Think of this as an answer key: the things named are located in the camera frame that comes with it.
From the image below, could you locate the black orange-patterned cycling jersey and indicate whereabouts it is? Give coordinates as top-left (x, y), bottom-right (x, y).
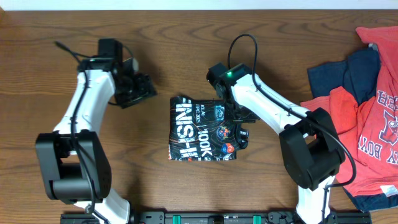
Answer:
top-left (169, 96), bottom-right (249, 161)

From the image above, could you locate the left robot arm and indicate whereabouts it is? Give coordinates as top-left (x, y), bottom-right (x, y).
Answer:
top-left (35, 57), bottom-right (155, 223)

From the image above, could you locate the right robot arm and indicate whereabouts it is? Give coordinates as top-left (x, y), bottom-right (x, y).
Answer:
top-left (206, 63), bottom-right (346, 223)

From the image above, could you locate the navy blue garment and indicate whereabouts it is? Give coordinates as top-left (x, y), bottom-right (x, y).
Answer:
top-left (307, 46), bottom-right (397, 212)

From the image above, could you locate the red printed t-shirt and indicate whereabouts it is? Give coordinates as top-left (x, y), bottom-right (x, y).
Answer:
top-left (302, 27), bottom-right (397, 196)

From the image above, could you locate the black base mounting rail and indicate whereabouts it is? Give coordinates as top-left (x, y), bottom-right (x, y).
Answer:
top-left (60, 210), bottom-right (373, 224)

